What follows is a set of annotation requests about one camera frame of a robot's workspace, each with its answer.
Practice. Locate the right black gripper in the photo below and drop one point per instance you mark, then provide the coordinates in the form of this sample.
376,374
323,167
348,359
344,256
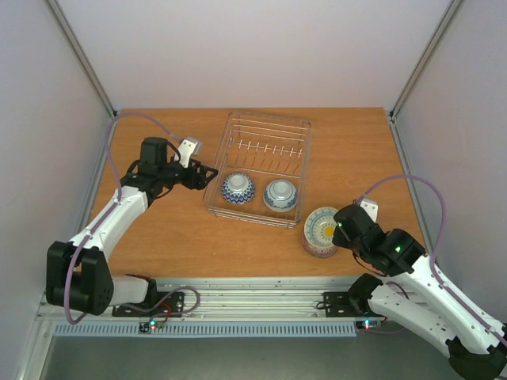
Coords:
341,236

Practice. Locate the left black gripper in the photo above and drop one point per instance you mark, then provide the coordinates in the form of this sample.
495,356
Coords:
189,184

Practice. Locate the yellow sun bowl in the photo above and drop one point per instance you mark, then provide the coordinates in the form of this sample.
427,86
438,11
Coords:
319,227

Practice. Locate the pink scale pattern bowl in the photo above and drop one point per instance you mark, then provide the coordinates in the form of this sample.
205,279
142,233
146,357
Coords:
317,248

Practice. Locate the red patterned bowl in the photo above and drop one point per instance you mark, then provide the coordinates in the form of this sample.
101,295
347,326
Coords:
238,189

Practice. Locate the blue floral bowl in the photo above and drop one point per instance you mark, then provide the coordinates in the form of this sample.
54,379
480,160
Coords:
280,195

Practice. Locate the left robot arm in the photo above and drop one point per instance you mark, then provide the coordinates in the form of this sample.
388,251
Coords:
77,271

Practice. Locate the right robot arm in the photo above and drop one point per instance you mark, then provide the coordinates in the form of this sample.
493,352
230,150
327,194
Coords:
413,292

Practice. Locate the right circuit board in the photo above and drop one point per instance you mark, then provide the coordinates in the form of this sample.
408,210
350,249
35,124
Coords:
369,324

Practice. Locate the circuit board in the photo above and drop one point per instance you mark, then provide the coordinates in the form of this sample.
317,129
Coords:
150,326
369,324

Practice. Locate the left circuit board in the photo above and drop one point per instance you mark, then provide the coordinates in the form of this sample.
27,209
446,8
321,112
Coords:
150,326

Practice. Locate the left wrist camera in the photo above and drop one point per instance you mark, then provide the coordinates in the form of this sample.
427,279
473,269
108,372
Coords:
188,147

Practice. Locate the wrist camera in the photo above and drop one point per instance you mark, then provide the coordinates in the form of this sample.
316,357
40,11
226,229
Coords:
371,207
188,147

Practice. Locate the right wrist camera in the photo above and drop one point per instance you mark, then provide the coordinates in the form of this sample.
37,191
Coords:
371,207

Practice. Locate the wire dish rack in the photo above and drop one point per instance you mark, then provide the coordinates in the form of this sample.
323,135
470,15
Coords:
264,148

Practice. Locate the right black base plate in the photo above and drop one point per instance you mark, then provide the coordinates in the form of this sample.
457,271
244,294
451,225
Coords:
339,304

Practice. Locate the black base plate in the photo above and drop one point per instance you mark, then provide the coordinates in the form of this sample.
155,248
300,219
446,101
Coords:
175,303
339,304

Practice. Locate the aluminium rail frame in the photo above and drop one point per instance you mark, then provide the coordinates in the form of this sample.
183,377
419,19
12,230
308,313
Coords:
189,226

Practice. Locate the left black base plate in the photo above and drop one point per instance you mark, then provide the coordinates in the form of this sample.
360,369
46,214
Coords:
175,303

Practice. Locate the blue slotted cable duct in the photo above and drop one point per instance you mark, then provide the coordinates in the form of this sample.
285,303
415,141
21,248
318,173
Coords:
210,329

